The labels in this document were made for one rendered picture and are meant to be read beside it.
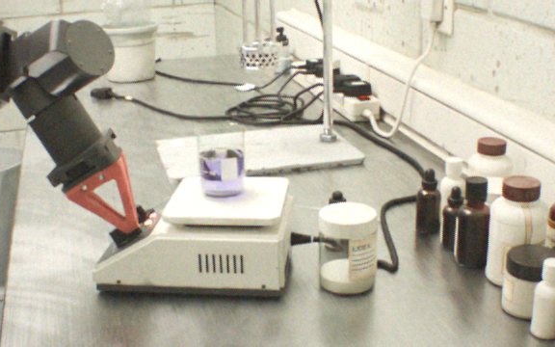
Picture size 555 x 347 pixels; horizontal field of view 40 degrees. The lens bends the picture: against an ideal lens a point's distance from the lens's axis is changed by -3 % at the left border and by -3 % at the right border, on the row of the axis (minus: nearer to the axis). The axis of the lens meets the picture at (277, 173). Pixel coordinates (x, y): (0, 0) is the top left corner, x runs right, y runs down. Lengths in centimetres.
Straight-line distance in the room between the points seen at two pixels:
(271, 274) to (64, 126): 25
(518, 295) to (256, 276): 26
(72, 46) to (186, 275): 25
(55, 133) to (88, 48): 10
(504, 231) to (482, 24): 45
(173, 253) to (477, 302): 31
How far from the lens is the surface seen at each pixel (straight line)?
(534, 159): 101
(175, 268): 81
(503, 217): 82
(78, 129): 80
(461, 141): 118
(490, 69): 117
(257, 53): 119
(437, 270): 87
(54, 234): 101
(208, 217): 78
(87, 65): 75
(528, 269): 77
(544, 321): 75
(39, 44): 75
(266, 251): 78
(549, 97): 105
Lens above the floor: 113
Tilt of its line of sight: 19 degrees down
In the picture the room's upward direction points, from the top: 1 degrees counter-clockwise
